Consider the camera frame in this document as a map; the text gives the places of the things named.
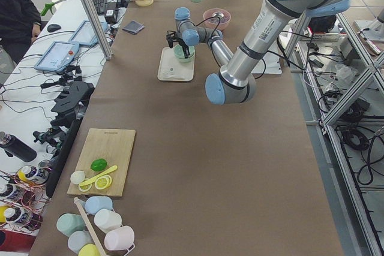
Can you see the teal plastic cup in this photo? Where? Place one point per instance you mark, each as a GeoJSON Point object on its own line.
{"type": "Point", "coordinates": [69, 223]}

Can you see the black power adapter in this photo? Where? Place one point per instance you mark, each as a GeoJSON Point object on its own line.
{"type": "Point", "coordinates": [111, 12]}

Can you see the blue teach pendant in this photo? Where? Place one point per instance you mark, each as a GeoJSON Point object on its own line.
{"type": "Point", "coordinates": [84, 35]}
{"type": "Point", "coordinates": [59, 55]}

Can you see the blue teach pendant near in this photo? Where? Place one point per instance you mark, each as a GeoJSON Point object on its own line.
{"type": "Point", "coordinates": [59, 55]}

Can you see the blue teach pendant far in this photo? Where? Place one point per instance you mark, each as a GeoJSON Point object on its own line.
{"type": "Point", "coordinates": [84, 35]}

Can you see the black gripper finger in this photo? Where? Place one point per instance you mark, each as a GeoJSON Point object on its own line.
{"type": "Point", "coordinates": [186, 51]}
{"type": "Point", "coordinates": [170, 40]}

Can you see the white wire cup rack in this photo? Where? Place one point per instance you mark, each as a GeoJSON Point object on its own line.
{"type": "Point", "coordinates": [100, 234]}

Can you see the grey folded cloth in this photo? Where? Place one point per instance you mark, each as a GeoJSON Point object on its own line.
{"type": "Point", "coordinates": [133, 27]}

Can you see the wooden rack handle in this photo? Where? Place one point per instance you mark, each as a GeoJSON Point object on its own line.
{"type": "Point", "coordinates": [89, 226]}

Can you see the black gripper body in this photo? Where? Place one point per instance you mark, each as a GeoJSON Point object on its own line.
{"type": "Point", "coordinates": [179, 41]}

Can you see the white garlic bulb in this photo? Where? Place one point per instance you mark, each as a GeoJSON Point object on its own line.
{"type": "Point", "coordinates": [77, 177]}

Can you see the lemon slice right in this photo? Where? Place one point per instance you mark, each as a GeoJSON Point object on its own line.
{"type": "Point", "coordinates": [103, 182]}

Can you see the yellow plastic knife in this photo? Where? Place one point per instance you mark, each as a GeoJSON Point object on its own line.
{"type": "Point", "coordinates": [93, 179]}

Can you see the pink plastic cup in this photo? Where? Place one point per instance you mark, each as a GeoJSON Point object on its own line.
{"type": "Point", "coordinates": [121, 238]}

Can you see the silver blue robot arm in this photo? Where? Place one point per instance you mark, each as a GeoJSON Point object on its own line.
{"type": "Point", "coordinates": [234, 82]}

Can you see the pink bowl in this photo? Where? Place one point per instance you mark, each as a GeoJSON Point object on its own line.
{"type": "Point", "coordinates": [216, 23]}

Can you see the black computer mouse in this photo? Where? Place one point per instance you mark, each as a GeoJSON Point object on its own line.
{"type": "Point", "coordinates": [53, 27]}

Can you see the lemon slice left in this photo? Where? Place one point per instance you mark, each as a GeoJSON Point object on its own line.
{"type": "Point", "coordinates": [84, 188]}

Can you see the cream serving tray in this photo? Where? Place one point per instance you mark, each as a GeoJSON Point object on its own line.
{"type": "Point", "coordinates": [170, 69]}

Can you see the green lime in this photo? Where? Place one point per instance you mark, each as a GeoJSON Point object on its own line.
{"type": "Point", "coordinates": [98, 164]}

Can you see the lemon slice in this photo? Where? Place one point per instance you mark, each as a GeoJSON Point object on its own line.
{"type": "Point", "coordinates": [84, 188]}
{"type": "Point", "coordinates": [103, 182]}

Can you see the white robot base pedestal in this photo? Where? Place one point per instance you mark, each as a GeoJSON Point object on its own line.
{"type": "Point", "coordinates": [270, 64]}

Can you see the black water bottle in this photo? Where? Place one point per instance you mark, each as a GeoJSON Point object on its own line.
{"type": "Point", "coordinates": [15, 147]}

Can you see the aluminium frame post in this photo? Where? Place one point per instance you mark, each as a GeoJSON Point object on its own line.
{"type": "Point", "coordinates": [96, 25]}

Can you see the metal ball in bowl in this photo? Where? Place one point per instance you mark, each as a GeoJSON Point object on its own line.
{"type": "Point", "coordinates": [218, 14]}

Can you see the white plastic cup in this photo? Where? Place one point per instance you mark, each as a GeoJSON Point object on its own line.
{"type": "Point", "coordinates": [107, 220]}

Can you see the person in black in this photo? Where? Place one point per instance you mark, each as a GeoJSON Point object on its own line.
{"type": "Point", "coordinates": [20, 27]}

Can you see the grey blue plastic cup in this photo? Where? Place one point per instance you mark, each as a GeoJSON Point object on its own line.
{"type": "Point", "coordinates": [78, 240]}

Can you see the black gripper tool stand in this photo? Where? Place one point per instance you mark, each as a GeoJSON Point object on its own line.
{"type": "Point", "coordinates": [75, 92]}

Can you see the yellow plastic cup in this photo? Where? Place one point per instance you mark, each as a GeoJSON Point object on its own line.
{"type": "Point", "coordinates": [89, 250]}

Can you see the light blue plastic cup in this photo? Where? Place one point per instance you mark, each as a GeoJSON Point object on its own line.
{"type": "Point", "coordinates": [96, 203]}

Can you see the copper wire bottle rack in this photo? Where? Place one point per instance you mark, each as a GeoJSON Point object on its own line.
{"type": "Point", "coordinates": [23, 198]}

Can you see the bamboo cutting board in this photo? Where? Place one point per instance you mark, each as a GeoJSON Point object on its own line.
{"type": "Point", "coordinates": [113, 145]}

